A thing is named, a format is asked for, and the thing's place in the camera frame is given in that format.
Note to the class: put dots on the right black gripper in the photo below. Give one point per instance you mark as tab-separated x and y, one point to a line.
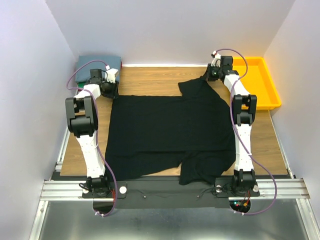
210	75

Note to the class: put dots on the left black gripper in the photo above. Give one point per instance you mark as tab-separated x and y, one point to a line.
113	90

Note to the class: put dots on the black t-shirt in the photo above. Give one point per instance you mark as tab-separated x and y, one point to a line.
150	134

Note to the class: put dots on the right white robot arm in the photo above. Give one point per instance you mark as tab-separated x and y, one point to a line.
243	107

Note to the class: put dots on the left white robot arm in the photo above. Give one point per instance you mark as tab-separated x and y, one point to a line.
83	123

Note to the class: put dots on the folded grey-blue t-shirt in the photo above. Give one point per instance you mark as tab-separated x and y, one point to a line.
83	75

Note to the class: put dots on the folded green t-shirt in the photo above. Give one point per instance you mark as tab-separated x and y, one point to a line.
81	85

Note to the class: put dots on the yellow plastic tray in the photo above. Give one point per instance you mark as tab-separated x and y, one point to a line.
258	81

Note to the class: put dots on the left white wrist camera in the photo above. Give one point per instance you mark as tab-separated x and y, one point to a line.
111	74

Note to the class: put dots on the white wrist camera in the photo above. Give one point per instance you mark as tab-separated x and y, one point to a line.
111	74
216	59

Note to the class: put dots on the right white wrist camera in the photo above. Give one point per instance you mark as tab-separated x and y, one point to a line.
216	59

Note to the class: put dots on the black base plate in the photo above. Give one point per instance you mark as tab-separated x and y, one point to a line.
164	192

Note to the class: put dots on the aluminium mounting rail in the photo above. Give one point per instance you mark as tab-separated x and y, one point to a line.
286	189

